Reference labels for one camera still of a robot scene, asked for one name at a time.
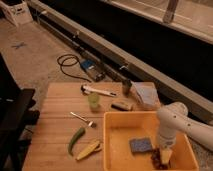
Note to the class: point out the blue sponge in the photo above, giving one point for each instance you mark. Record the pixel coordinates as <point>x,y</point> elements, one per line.
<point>140,145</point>

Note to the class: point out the dark metal cup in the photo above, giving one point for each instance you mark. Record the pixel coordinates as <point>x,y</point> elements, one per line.
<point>126,86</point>

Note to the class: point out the metal fork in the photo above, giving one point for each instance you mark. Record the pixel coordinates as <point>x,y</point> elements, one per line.
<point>88,122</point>

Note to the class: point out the brown scrub brush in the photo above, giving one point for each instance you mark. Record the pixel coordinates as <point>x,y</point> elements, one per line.
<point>121,105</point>

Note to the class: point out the green plastic cup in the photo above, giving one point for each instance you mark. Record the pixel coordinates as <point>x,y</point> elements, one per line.
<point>93,100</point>

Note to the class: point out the blue power device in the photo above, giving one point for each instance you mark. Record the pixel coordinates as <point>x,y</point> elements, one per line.
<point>92,70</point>

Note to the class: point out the dark grape bunch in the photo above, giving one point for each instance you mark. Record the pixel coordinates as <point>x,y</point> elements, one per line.
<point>158,165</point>

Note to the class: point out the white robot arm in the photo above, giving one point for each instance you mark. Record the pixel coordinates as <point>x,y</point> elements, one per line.
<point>173,118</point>

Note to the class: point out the white cardboard box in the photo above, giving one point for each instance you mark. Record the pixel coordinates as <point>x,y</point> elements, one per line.
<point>17,14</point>

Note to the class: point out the black chair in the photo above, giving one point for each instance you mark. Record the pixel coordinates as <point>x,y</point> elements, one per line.
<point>15,114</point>

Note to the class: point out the folded white cloth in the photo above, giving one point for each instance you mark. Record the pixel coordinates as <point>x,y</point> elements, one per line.
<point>147,94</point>

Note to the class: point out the yellow corn cob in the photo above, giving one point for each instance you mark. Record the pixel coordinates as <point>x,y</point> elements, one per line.
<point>93,146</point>

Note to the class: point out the yellow translucent gripper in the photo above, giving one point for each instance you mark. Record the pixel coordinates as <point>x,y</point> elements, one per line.
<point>165,155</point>

